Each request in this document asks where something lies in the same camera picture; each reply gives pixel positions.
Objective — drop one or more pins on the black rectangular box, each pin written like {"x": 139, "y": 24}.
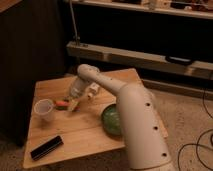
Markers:
{"x": 46, "y": 148}

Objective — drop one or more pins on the blue sponge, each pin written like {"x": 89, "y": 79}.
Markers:
{"x": 69, "y": 108}

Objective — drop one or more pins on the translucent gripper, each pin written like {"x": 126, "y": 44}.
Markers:
{"x": 73, "y": 101}

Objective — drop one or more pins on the green ceramic bowl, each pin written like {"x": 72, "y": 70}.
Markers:
{"x": 110, "y": 120}

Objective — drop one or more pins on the white tube bottle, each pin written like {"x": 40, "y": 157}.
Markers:
{"x": 93, "y": 90}

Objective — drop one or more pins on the translucent white cup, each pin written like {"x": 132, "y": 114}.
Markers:
{"x": 44, "y": 109}

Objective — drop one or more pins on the upper wooden shelf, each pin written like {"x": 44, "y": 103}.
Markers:
{"x": 153, "y": 6}

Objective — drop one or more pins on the wooden table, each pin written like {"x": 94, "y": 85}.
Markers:
{"x": 81, "y": 131}

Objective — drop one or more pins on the black handle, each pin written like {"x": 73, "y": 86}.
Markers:
{"x": 179, "y": 61}

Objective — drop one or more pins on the grey metal rail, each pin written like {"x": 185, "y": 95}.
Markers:
{"x": 155, "y": 62}

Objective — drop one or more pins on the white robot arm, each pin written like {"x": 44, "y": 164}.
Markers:
{"x": 144, "y": 142}

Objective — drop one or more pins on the metal stand pole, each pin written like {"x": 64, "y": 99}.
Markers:
{"x": 76, "y": 36}

